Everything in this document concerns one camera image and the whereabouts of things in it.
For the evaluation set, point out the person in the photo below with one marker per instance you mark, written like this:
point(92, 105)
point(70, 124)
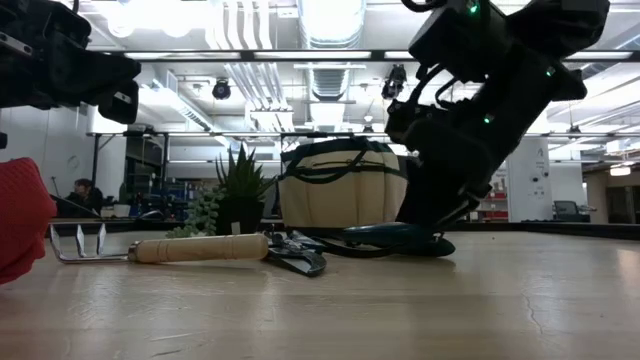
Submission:
point(86, 195)

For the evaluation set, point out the round wall clock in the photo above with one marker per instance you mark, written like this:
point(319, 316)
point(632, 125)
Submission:
point(73, 161)

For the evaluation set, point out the red and black gardening glove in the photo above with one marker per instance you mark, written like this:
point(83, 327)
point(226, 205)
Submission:
point(22, 215)

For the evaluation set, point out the black hanging spotlight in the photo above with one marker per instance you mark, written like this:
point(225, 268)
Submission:
point(395, 82)
point(221, 90)

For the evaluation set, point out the red storage rack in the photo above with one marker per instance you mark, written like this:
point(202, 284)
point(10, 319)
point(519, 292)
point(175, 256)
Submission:
point(495, 202)

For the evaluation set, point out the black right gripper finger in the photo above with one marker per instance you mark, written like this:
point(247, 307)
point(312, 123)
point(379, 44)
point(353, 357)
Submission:
point(457, 216)
point(417, 214)

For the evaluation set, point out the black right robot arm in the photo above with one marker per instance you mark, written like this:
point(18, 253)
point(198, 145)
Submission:
point(550, 30)

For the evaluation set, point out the artificial potted succulent plant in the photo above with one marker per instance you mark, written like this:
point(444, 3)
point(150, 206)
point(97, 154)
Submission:
point(242, 200)

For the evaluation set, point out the small plant in white pot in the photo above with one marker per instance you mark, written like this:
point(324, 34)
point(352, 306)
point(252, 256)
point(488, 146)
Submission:
point(122, 207)

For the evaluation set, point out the beige and green gardening bag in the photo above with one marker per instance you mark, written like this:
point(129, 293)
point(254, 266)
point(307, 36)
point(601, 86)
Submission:
point(340, 195)

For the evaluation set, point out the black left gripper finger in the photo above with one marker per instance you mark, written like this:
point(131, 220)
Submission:
point(105, 66)
point(90, 82)

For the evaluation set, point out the glowing ceiling lamp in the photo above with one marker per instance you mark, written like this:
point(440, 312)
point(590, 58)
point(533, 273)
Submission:
point(620, 170)

